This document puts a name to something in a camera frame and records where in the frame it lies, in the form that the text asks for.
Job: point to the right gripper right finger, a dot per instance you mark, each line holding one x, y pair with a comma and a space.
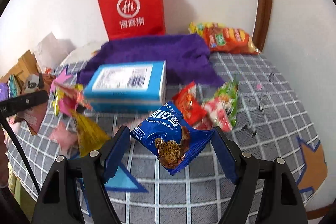
236, 165

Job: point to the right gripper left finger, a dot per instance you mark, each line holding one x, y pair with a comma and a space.
112, 153

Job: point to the green snack packet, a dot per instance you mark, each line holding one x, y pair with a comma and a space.
228, 96

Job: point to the blue chocolate chip cookie packet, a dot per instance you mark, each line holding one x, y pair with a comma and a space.
168, 136

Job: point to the yellow pink snack bag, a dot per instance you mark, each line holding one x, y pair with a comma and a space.
89, 134

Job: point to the long red pink snack packet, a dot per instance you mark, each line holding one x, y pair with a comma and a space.
68, 99

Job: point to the pink panda snack packet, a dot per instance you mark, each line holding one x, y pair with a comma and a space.
33, 83

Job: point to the pale pink candy packet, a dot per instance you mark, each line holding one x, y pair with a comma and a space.
63, 137

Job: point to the pink white strawberry snack packet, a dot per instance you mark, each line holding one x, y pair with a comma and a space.
216, 116

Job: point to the person's left hand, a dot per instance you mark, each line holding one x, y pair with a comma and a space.
4, 170

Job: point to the cardboard box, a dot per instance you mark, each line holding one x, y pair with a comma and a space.
26, 65

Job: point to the grey checked table cloth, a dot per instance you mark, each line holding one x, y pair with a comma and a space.
58, 200

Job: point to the blue tissue box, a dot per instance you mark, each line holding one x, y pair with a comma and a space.
138, 87

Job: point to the white plastic bag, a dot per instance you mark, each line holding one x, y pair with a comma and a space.
50, 52

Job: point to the purple towel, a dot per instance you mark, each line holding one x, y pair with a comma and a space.
187, 58

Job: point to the orange potato chip bag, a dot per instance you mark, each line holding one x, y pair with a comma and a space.
229, 40

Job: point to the yellow potato chip bag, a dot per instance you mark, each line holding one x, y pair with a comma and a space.
198, 28

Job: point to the red paper shopping bag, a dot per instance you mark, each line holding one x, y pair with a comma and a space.
132, 18

